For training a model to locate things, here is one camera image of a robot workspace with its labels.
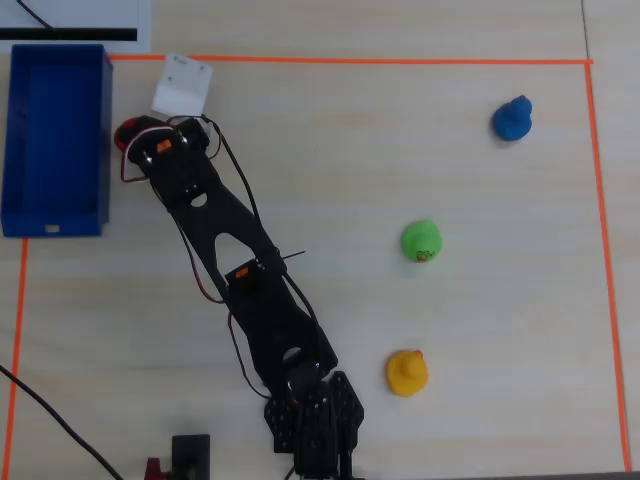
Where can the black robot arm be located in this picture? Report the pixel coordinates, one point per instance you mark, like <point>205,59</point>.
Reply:
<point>215,215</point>

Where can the white paper with black bar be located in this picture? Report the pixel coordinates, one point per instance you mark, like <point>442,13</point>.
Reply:
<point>100,12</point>

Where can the blue plastic box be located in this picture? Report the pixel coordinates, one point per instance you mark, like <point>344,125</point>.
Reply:
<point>60,140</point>

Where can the black zip tie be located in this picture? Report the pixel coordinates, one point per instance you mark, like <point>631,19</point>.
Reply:
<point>295,256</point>

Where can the yellow rubber duck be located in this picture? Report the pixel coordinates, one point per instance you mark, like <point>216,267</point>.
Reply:
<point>406,374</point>

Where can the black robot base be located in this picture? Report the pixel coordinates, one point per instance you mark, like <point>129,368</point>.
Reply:
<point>325,425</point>

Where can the blue rubber duck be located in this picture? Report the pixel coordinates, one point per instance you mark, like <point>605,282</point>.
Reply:
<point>512,120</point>

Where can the small black box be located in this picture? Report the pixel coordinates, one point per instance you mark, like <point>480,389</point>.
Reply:
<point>190,450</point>

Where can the green rubber duck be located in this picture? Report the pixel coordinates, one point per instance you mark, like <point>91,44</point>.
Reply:
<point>421,240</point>

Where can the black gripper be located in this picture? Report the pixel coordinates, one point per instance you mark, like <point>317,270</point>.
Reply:
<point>176,93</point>

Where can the orange tape line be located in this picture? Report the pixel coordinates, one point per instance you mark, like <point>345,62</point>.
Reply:
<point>16,350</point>
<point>607,260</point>
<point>350,60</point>

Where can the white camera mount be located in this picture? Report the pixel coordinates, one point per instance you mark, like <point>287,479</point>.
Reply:
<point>180,85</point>

